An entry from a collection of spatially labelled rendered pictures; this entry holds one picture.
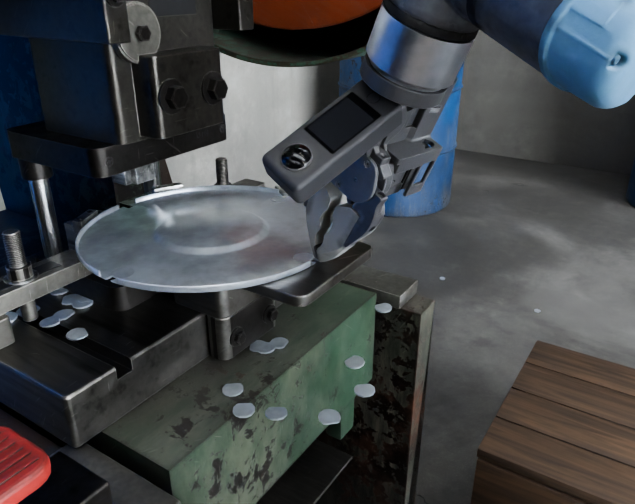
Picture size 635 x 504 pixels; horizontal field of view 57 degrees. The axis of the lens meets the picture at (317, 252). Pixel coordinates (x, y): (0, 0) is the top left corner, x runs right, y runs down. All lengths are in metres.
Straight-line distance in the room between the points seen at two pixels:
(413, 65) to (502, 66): 3.49
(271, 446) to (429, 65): 0.45
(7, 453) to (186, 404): 0.23
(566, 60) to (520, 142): 3.60
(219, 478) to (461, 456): 0.97
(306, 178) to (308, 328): 0.32
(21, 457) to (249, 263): 0.27
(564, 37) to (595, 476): 0.79
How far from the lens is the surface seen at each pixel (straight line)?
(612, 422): 1.17
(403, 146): 0.52
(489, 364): 1.86
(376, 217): 0.52
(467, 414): 1.66
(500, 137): 4.01
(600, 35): 0.37
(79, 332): 0.67
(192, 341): 0.67
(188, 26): 0.68
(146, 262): 0.62
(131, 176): 0.73
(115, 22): 0.58
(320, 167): 0.46
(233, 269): 0.59
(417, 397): 0.93
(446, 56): 0.46
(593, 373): 1.28
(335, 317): 0.77
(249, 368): 0.68
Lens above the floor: 1.04
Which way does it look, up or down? 25 degrees down
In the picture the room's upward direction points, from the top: straight up
